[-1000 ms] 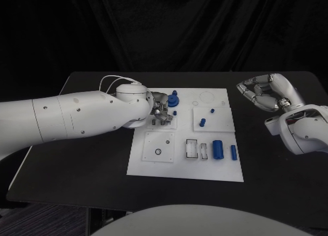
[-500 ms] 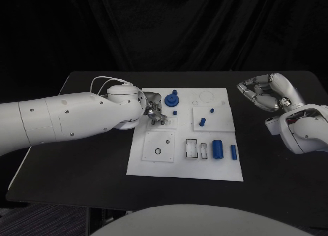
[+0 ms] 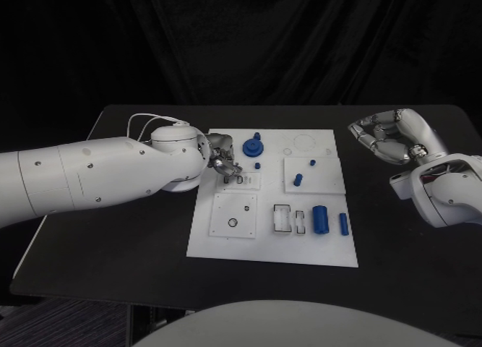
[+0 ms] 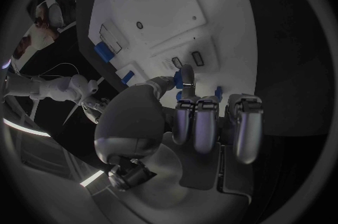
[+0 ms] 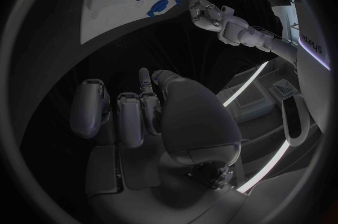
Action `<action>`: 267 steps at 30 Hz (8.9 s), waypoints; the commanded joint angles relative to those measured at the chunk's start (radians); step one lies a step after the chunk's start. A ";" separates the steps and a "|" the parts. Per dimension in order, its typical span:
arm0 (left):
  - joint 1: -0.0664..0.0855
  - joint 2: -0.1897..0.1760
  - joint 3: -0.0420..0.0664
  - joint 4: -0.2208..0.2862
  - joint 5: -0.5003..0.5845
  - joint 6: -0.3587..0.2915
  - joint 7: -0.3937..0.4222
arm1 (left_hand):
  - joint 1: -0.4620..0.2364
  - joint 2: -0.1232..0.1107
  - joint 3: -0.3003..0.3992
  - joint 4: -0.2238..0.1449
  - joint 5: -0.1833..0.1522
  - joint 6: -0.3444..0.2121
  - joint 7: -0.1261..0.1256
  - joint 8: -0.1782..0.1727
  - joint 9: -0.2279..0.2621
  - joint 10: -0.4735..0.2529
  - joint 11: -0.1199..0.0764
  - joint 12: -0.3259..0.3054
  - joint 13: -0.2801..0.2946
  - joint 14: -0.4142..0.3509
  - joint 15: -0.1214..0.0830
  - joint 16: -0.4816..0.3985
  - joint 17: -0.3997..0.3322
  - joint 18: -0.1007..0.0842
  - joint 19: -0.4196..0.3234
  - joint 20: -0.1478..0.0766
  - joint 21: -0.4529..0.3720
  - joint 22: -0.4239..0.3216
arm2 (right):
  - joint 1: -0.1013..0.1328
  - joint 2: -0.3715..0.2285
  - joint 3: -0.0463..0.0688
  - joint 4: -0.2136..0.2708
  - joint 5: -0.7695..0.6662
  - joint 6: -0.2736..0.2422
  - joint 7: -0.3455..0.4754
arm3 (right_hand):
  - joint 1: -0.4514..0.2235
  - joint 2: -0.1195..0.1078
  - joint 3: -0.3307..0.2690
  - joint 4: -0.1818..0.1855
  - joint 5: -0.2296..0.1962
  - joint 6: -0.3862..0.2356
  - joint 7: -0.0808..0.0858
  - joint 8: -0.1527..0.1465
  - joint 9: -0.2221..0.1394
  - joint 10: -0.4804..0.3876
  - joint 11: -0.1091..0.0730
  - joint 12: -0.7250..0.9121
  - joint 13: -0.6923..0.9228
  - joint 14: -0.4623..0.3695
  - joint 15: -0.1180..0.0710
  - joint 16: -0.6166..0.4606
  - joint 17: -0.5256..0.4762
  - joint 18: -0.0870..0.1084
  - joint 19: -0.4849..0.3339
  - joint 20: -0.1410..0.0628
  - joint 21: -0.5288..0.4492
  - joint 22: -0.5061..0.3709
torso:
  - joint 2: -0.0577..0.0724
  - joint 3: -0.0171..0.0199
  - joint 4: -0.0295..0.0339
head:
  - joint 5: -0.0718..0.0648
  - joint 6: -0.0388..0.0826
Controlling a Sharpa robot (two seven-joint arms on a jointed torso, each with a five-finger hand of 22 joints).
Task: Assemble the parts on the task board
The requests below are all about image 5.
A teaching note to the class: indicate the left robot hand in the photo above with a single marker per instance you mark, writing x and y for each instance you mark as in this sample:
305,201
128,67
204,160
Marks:
207,17

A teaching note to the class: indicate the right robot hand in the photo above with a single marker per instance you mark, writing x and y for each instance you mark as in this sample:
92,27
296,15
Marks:
195,122

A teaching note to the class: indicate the blue gear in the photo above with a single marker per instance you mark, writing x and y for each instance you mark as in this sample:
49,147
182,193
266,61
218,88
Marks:
159,5

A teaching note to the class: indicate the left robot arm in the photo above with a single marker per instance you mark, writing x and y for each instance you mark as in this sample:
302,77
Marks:
280,46

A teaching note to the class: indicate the small blue plug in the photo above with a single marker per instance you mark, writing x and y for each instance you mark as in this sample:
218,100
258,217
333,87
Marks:
178,1

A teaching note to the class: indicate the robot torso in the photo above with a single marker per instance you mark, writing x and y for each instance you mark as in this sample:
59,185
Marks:
311,84

